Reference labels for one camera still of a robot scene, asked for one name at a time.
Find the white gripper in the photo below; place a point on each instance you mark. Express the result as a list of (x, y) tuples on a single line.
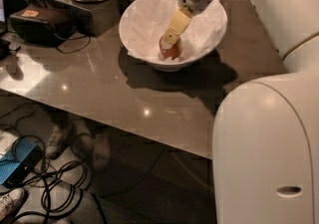
[(182, 18)]

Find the red apple with sticker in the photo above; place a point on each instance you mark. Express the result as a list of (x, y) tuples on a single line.
[(173, 52)]

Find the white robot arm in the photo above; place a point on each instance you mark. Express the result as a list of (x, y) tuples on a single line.
[(265, 143)]

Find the white bowl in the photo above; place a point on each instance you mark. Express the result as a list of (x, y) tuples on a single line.
[(143, 48)]

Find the white crumpled paper liner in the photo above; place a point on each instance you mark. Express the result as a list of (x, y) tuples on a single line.
[(146, 25)]

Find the black VR headset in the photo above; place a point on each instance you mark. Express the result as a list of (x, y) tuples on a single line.
[(43, 26)]

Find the white shoe under table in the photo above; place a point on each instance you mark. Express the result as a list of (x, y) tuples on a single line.
[(59, 140)]

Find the blue box on floor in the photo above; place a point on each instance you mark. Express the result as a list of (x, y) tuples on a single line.
[(18, 161)]

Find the white shoe bottom left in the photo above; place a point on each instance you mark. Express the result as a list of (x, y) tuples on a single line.
[(10, 202)]

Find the dark square pedestal box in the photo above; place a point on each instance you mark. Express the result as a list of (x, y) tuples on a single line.
[(92, 18)]

